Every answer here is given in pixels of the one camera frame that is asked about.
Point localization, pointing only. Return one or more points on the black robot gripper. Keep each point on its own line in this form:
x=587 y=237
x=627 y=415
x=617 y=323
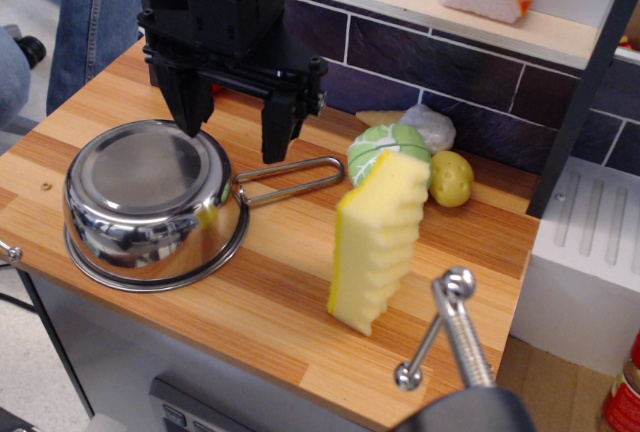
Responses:
x=237 y=44

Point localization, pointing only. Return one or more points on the stainless steel pot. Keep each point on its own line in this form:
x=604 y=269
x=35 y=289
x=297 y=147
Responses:
x=149 y=209

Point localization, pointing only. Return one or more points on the yellow sponge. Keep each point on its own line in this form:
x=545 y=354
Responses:
x=377 y=226

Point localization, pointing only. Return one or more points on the green toy cabbage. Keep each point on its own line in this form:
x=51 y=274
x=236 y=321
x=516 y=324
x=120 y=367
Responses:
x=368 y=146

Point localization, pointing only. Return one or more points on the person leg in jeans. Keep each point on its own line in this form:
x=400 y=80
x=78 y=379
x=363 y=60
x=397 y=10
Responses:
x=90 y=35

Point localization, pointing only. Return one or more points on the grey toy stone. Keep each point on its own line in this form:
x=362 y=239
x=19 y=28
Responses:
x=436 y=129

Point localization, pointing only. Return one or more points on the yellow toy potato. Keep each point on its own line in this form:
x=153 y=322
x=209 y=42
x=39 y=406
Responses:
x=452 y=179

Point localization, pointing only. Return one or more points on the small metal clamp knob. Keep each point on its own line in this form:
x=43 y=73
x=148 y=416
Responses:
x=14 y=253

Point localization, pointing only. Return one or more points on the metal clamp screw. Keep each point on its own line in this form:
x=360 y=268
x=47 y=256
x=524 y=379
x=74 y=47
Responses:
x=451 y=291

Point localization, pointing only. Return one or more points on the white toy sink unit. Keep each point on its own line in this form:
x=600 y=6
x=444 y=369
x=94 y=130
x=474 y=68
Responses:
x=580 y=296

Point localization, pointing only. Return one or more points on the red spice jar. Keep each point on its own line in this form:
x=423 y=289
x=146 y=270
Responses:
x=620 y=408

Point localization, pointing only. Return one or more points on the black metal shelf post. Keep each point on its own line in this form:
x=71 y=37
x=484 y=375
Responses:
x=612 y=31

